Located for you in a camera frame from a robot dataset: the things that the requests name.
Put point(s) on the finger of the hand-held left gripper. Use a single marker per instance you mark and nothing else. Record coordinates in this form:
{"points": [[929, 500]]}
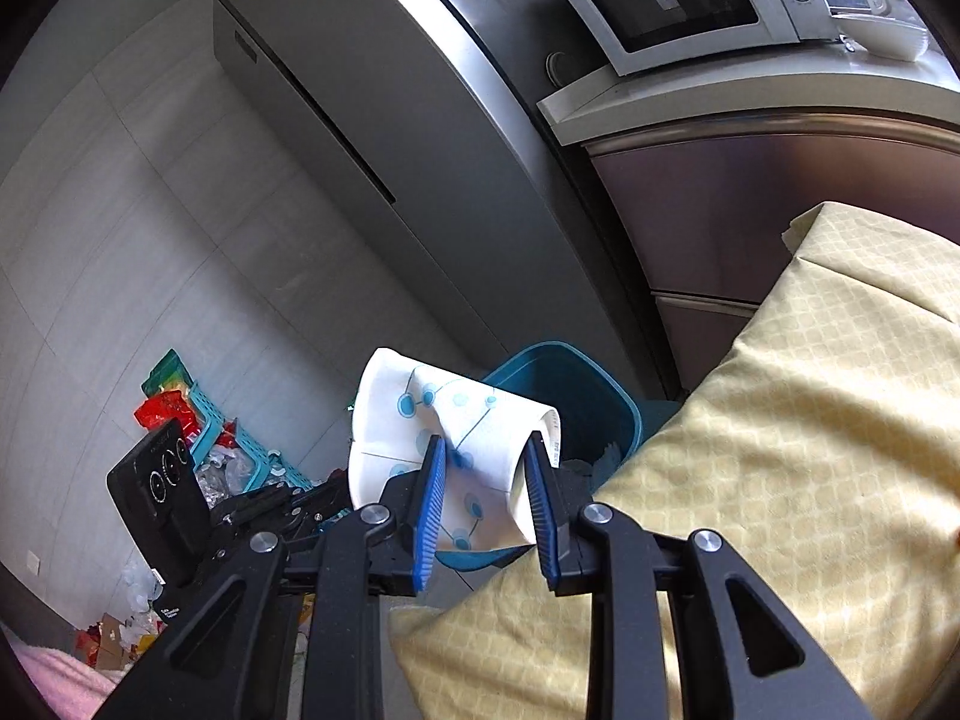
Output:
{"points": [[255, 506]]}

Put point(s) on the grey refrigerator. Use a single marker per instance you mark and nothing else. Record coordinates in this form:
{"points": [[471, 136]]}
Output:
{"points": [[390, 90]]}

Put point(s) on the yellow tablecloth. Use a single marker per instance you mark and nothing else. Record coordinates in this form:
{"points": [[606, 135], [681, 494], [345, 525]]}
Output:
{"points": [[787, 465]]}

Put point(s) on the blue printed paper cup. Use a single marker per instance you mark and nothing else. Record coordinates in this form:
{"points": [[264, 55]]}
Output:
{"points": [[480, 420]]}

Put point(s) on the red plastic bag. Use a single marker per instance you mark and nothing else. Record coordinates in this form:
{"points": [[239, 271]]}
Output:
{"points": [[169, 414]]}

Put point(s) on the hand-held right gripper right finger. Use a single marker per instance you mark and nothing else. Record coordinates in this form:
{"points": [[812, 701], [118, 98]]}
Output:
{"points": [[541, 517]]}

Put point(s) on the teal plastic basket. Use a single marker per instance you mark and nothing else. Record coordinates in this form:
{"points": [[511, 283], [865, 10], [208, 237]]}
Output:
{"points": [[217, 420]]}

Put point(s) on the wall outlet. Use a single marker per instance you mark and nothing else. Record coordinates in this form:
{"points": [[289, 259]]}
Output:
{"points": [[34, 560]]}

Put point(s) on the wide white bowl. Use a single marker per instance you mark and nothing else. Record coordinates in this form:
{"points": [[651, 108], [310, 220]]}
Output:
{"points": [[889, 37]]}

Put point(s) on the white microwave oven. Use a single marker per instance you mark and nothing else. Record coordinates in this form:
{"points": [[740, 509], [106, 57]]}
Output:
{"points": [[675, 0]]}

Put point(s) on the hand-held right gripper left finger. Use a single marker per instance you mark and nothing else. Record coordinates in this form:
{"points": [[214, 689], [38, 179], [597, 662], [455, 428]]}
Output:
{"points": [[429, 525]]}

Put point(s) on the kitchen counter cabinet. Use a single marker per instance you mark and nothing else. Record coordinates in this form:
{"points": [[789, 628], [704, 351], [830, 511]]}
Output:
{"points": [[750, 165]]}

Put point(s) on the green package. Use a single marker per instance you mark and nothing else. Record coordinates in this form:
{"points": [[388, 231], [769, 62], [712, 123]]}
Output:
{"points": [[163, 373]]}

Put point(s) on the blue trash bin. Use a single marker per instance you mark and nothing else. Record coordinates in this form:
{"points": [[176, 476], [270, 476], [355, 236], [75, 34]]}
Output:
{"points": [[570, 390]]}

